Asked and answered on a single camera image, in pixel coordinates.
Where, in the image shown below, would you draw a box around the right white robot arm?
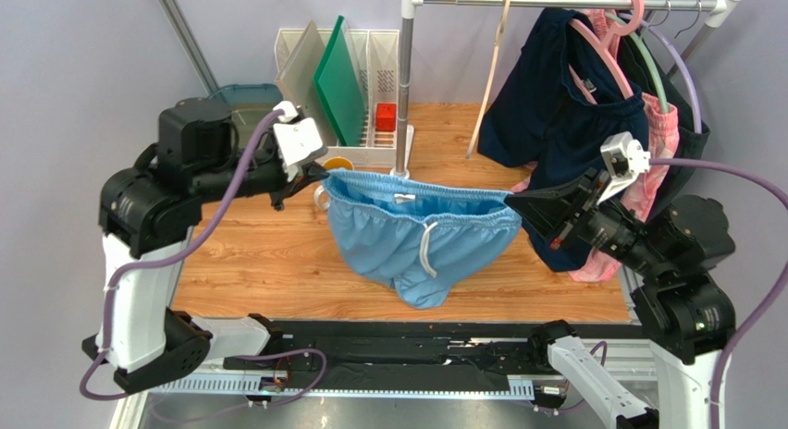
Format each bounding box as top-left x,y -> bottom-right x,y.
505,170 -> 735,428

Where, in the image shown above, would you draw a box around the green plastic hanger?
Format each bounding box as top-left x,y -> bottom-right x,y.
609,31 -> 671,115

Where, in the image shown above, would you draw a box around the red cube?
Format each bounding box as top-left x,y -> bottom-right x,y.
374,103 -> 398,132

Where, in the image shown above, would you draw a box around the grey metal wall pole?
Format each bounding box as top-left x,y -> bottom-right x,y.
158,0 -> 219,94

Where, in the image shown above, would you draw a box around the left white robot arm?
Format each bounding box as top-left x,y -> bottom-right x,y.
82,98 -> 327,397

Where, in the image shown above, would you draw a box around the lavender plastic hanger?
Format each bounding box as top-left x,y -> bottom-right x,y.
640,20 -> 703,134

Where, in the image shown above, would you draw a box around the light blue shorts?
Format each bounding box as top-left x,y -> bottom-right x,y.
321,169 -> 522,309

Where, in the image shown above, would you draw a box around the pink patterned shorts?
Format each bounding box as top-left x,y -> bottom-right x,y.
508,8 -> 681,284

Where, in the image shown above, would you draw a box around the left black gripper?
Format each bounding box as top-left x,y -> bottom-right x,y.
190,145 -> 328,212

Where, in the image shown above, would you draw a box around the green cutting board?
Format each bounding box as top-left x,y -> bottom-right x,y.
313,15 -> 367,147

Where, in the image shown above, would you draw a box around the grey cutting board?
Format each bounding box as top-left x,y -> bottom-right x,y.
274,21 -> 339,146

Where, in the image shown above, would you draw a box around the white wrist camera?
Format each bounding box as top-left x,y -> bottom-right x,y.
597,131 -> 651,204
273,101 -> 328,182

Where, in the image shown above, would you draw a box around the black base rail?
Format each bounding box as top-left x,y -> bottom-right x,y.
218,317 -> 645,395

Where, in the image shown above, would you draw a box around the silver clothes rack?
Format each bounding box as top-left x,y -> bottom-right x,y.
391,0 -> 744,178

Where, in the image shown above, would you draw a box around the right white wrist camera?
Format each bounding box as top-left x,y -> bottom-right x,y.
597,131 -> 651,204

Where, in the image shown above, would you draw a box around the beige plastic hanger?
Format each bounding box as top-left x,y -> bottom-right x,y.
464,0 -> 511,160

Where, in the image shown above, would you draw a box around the white floral mug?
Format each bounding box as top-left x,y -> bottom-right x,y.
313,156 -> 355,211

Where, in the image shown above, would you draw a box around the white dish rack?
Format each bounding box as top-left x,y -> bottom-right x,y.
274,27 -> 415,169

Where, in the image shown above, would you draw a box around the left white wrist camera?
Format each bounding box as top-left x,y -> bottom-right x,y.
273,101 -> 328,182

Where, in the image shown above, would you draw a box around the black shorts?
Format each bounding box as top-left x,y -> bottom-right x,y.
618,37 -> 710,216

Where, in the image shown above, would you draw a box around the pink plastic hanger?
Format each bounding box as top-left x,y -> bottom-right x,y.
569,0 -> 645,99

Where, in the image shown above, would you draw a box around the teal plastic basket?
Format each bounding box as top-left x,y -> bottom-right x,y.
208,83 -> 284,132

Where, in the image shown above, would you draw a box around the navy blue shorts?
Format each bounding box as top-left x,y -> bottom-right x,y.
477,8 -> 649,272

